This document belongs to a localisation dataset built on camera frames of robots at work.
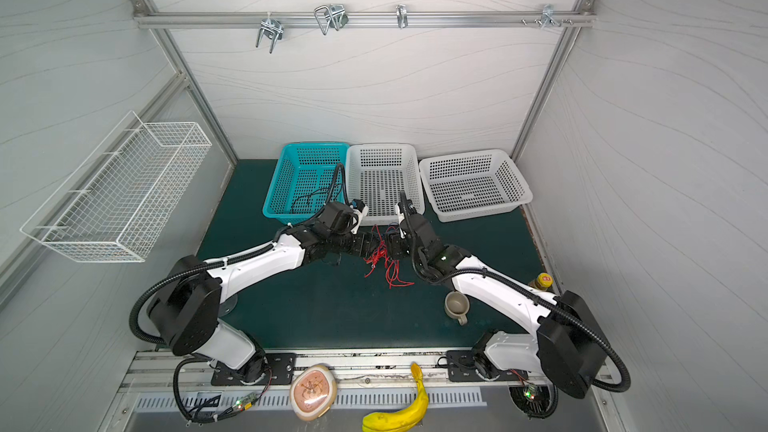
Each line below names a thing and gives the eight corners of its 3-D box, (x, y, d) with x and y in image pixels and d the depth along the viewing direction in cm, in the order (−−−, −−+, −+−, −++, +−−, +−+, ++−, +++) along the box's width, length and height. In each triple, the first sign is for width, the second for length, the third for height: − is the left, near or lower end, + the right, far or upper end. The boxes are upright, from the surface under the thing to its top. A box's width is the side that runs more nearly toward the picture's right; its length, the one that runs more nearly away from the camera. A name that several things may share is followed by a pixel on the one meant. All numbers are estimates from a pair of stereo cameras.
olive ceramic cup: (446, 325, 81) (449, 320, 78) (443, 296, 86) (445, 291, 83) (469, 325, 81) (472, 320, 78) (464, 296, 86) (467, 291, 83)
